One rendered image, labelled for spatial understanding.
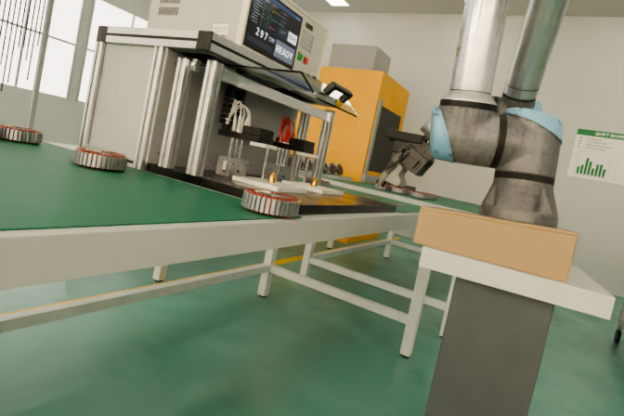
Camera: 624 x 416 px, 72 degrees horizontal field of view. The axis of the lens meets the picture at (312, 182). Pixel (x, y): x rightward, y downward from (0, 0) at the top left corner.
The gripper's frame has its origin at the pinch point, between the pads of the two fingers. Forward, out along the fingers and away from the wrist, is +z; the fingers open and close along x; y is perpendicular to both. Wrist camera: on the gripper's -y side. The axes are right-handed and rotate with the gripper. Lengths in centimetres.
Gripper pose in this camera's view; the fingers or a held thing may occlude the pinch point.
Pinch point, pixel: (381, 181)
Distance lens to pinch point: 129.5
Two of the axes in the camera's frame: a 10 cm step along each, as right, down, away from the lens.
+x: 4.8, 0.5, 8.7
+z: -6.0, 7.4, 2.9
